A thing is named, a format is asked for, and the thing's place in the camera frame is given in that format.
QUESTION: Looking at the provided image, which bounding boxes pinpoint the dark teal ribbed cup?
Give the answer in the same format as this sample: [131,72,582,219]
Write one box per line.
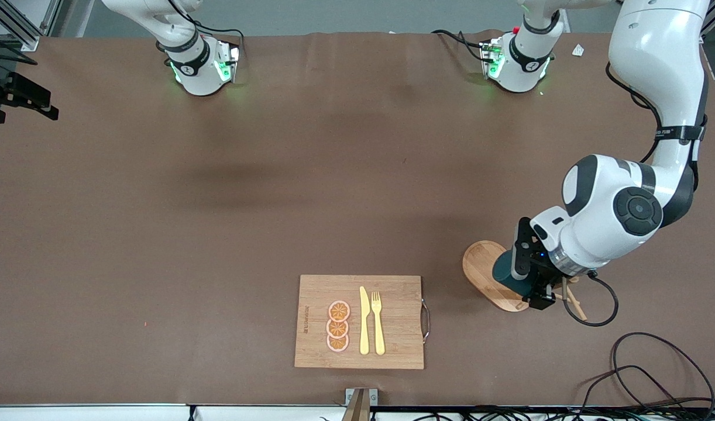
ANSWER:
[491,249,535,296]

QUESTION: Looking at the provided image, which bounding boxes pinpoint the wooden mug tree stand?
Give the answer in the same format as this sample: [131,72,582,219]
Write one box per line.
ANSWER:
[462,240,588,322]

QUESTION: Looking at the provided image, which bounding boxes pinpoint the wooden cutting board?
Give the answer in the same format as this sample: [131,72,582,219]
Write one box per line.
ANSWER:
[294,275,431,370]

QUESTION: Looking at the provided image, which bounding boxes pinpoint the yellow plastic fork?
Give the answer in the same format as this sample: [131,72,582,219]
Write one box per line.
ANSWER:
[372,291,386,356]

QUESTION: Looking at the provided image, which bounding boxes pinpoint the yellow plastic knife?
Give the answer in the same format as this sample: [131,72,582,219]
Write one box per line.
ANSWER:
[359,286,370,356]

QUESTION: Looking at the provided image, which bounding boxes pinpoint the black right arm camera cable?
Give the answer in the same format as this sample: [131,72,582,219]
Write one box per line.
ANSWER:
[0,32,37,65]

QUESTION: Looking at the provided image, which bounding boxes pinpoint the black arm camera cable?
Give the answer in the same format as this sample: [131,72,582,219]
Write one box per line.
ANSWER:
[0,32,37,65]
[561,58,709,327]

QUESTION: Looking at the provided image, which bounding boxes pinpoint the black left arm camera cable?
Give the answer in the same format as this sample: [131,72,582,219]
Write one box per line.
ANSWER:
[561,58,709,327]

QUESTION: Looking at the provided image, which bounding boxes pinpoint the black cable large loop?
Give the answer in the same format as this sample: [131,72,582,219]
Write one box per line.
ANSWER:
[611,332,715,410]

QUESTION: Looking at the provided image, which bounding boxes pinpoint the black cable small loop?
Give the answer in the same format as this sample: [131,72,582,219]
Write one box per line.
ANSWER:
[580,365,715,410]

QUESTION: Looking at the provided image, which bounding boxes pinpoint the black right arm base cable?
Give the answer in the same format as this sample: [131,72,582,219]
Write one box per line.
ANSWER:
[191,20,245,59]

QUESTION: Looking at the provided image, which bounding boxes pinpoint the black arm base cable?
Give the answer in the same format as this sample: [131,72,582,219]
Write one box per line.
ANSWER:
[191,20,245,59]
[431,29,490,62]

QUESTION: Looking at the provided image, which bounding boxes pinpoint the black left arm base cable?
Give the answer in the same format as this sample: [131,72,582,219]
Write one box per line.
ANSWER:
[431,29,490,62]

